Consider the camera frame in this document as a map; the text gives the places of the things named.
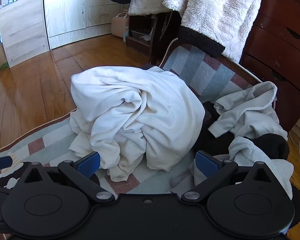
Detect light grey hoodie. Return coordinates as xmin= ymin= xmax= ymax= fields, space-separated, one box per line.
xmin=170 ymin=81 xmax=294 ymax=199

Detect light wood wardrobe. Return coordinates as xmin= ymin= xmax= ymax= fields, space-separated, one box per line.
xmin=43 ymin=0 xmax=131 ymax=50

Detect cream waffle pajama top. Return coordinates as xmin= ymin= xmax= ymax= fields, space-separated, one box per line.
xmin=69 ymin=66 xmax=206 ymax=172

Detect dark white patterned cloth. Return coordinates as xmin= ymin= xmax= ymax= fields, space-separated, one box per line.
xmin=0 ymin=161 xmax=28 ymax=190

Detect dark wooden dresser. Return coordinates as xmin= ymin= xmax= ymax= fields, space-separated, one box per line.
xmin=240 ymin=0 xmax=300 ymax=133

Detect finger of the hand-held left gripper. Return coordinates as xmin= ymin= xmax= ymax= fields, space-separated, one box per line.
xmin=0 ymin=156 xmax=12 ymax=172

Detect white fluffy robe black cuffs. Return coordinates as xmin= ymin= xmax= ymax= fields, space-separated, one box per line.
xmin=104 ymin=0 xmax=263 ymax=64

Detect black garment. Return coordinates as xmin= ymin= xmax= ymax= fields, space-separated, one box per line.
xmin=194 ymin=101 xmax=300 ymax=230

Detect dark wooden stand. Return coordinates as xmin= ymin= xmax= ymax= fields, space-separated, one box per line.
xmin=126 ymin=11 xmax=182 ymax=65

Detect pink case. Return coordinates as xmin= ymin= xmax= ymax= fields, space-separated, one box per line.
xmin=111 ymin=10 xmax=130 ymax=38

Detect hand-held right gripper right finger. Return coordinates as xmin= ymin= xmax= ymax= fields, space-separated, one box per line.
xmin=181 ymin=150 xmax=269 ymax=204

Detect checkered pastel rug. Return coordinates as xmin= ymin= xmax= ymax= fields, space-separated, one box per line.
xmin=0 ymin=44 xmax=263 ymax=198

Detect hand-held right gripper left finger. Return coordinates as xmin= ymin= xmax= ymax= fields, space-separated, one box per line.
xmin=24 ymin=152 xmax=115 ymax=204

